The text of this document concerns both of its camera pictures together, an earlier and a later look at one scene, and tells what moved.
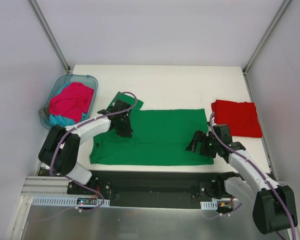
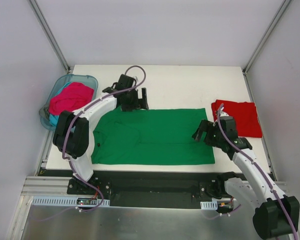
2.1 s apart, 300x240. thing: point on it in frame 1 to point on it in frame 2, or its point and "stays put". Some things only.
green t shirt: (160, 137) stays put
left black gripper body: (124, 127) to (137, 100)
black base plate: (169, 190) stays put
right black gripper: (198, 143) to (206, 133)
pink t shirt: (72, 100) stays put
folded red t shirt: (242, 118) stays put
